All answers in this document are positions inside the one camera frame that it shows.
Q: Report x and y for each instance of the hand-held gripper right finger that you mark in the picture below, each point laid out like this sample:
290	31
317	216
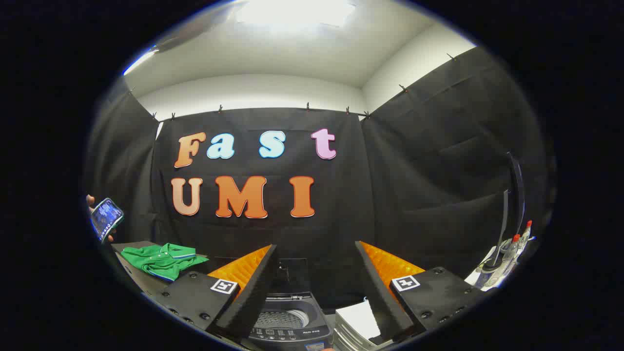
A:
380	292

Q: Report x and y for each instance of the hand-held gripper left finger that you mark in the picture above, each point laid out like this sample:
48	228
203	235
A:
253	292

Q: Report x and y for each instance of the small grey washing machine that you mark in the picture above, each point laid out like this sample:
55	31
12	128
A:
292	332

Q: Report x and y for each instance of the green polo shirt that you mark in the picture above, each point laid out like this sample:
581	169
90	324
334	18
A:
161	261

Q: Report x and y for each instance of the black backdrop cloth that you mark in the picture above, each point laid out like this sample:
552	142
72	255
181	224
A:
429	185

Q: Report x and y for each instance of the clear bottle with red cap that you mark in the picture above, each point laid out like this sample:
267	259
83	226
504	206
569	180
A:
513	248
526	234

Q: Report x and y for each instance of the smartphone with lit screen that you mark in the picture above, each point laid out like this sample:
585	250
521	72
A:
105	218

